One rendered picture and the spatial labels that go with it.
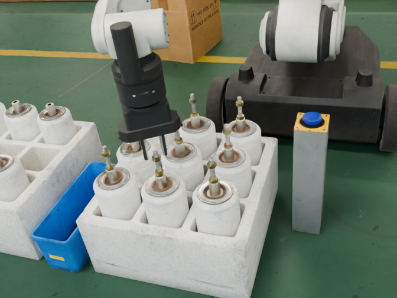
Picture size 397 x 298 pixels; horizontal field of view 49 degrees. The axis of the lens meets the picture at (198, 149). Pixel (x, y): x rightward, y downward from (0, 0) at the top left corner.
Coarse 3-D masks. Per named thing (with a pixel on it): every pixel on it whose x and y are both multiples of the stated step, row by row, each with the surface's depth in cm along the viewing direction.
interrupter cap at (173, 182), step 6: (168, 174) 95; (150, 180) 95; (168, 180) 94; (174, 180) 94; (150, 186) 93; (156, 186) 93; (168, 186) 93; (174, 186) 92; (150, 192) 91; (156, 192) 91; (162, 192) 91; (168, 192) 91
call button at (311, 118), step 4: (308, 112) 95; (312, 112) 95; (316, 112) 95; (304, 116) 94; (308, 116) 94; (312, 116) 94; (316, 116) 94; (320, 116) 94; (304, 120) 94; (308, 120) 93; (312, 120) 93; (316, 120) 93; (320, 120) 93; (308, 124) 94; (312, 124) 94; (316, 124) 94
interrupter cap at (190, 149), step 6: (186, 144) 104; (192, 144) 103; (168, 150) 103; (174, 150) 103; (186, 150) 103; (192, 150) 102; (168, 156) 101; (174, 156) 101; (180, 156) 101; (186, 156) 100; (192, 156) 100; (174, 162) 99; (180, 162) 99
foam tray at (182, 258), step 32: (160, 160) 113; (192, 192) 101; (256, 192) 99; (96, 224) 96; (128, 224) 95; (192, 224) 93; (256, 224) 96; (96, 256) 104; (128, 256) 99; (160, 256) 96; (192, 256) 92; (224, 256) 89; (256, 256) 100; (192, 288) 99; (224, 288) 95
